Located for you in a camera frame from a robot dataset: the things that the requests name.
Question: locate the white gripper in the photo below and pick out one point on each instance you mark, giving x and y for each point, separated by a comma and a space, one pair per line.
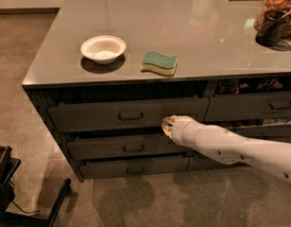
180, 129

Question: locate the dark grey drawer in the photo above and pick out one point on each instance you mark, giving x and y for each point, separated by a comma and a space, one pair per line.
123, 146
280, 133
117, 115
249, 106
199, 162
137, 166

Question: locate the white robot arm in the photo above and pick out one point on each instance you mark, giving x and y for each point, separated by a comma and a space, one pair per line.
228, 148

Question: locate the green and yellow sponge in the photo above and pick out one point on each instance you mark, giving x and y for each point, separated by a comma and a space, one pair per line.
159, 64

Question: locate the white paper bowl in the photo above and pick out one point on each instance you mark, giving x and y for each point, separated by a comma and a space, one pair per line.
103, 49

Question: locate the black mesh cup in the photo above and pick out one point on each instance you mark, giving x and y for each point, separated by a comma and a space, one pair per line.
272, 28

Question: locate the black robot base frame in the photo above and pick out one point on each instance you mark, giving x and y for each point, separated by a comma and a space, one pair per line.
8, 166

